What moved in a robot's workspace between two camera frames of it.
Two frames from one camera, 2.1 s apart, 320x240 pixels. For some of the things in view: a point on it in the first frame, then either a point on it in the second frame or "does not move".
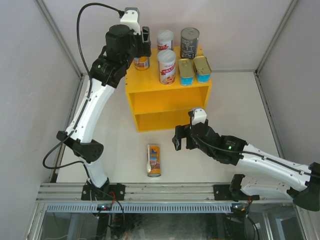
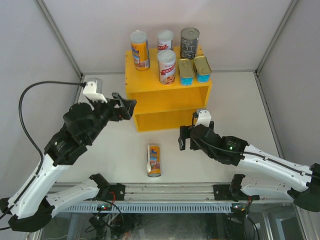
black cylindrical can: [189, 37] does not move
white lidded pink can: [165, 40] does not move
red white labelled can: [167, 62] does not move
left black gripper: [144, 47] → [126, 106]
